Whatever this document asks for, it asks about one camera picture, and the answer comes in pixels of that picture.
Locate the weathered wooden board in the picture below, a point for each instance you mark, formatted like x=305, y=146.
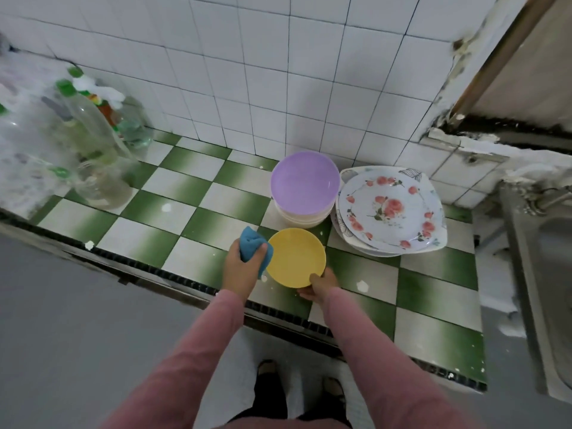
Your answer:
x=518, y=67

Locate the person's right forearm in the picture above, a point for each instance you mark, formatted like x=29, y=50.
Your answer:
x=393, y=371

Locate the person's left forearm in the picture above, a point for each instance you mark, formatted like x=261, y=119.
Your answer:
x=179, y=371

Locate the large clear plastic bottle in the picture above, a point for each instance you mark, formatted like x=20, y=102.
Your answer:
x=94, y=161

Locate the purple plastic bowl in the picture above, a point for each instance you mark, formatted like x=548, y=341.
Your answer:
x=306, y=183

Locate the person's right hand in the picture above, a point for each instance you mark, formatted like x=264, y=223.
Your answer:
x=320, y=286

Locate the person's right leg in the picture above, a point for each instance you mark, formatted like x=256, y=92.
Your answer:
x=329, y=402

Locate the blue cleaning cloth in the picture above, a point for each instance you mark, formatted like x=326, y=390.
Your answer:
x=253, y=244

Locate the person's left leg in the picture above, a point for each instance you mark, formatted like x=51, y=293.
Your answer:
x=266, y=388

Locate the yellow plastic bowl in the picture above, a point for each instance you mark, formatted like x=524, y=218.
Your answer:
x=295, y=256

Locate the floral plate stack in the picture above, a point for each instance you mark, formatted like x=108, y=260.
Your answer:
x=341, y=238

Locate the stainless steel sink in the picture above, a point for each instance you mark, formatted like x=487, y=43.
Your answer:
x=545, y=281

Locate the clear bottle with green liquid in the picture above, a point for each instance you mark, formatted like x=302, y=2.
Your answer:
x=134, y=125

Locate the person's left hand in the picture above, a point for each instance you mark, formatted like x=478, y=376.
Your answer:
x=241, y=272

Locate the green checkered tile countertop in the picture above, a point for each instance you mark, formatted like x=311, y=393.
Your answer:
x=152, y=205

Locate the person's leg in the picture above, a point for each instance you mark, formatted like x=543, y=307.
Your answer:
x=329, y=402
x=266, y=388

